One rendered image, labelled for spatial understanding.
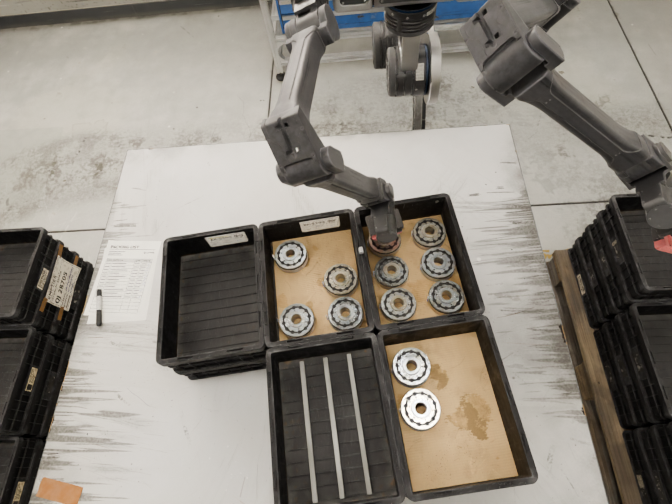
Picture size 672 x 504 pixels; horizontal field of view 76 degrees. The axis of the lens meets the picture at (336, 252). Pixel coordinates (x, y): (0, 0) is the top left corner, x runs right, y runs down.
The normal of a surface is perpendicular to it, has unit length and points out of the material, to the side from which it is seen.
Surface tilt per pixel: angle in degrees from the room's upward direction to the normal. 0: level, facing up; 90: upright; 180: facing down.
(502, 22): 55
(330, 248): 0
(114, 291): 0
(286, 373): 0
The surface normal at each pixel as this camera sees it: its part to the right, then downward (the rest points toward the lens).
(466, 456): -0.09, -0.46
